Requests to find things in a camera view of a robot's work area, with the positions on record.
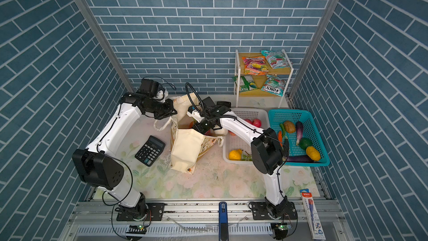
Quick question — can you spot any floral table mat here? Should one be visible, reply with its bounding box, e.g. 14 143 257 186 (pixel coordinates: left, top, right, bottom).
96 116 320 200

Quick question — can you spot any brown potato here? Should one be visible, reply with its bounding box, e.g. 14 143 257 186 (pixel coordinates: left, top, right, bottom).
283 120 296 133

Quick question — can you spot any black calculator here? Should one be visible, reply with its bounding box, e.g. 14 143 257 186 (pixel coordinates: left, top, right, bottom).
134 136 166 167

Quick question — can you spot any green snack bag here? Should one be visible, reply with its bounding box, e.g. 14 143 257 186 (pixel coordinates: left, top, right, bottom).
233 75 257 93

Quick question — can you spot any green chili pepper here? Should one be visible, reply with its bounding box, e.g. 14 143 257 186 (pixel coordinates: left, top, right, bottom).
280 123 286 137

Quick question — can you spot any red apple right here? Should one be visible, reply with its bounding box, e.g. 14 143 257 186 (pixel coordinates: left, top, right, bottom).
252 119 262 128

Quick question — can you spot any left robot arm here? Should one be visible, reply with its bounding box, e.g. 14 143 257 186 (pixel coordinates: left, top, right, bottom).
72 78 177 221

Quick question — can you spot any yellow lemon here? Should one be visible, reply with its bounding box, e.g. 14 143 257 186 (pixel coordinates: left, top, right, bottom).
228 149 243 161

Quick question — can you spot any blue black handheld device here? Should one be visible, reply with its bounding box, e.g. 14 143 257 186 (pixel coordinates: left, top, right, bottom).
218 202 229 241

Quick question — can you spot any teal candy bag upper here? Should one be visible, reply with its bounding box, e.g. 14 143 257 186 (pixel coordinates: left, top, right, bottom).
261 50 289 69

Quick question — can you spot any green bell pepper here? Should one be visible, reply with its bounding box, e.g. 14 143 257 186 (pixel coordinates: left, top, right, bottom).
298 137 313 150

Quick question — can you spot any purple eggplant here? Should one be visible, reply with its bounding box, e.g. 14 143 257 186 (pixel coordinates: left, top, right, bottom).
295 121 304 146

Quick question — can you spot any pink snack bag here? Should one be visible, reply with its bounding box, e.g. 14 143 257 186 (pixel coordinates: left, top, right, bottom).
242 56 269 75

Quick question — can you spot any green grapes bunch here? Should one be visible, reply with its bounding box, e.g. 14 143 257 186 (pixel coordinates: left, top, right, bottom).
241 152 253 161

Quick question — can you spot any cream floral tote bag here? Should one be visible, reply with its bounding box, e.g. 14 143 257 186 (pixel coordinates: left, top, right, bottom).
153 93 228 174

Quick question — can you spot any white plastic basket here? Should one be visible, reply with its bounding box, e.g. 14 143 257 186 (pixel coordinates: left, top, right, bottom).
223 108 270 166

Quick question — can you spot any dark long eggplant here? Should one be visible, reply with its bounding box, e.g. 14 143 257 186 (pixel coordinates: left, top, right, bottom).
286 155 314 163

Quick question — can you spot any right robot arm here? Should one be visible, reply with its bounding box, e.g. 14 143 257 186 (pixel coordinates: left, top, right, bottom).
185 83 298 220

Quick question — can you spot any white wooden shelf rack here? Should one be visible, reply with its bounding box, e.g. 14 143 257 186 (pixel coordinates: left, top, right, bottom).
234 49 295 108

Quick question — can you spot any orange carrot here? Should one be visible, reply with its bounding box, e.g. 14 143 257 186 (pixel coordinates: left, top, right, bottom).
278 131 283 146

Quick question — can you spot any teal plastic basket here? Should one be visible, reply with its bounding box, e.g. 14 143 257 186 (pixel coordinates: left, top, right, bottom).
268 109 331 167

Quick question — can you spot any teal Fox's candy bag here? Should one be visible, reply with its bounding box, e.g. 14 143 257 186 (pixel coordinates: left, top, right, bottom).
261 75 286 97

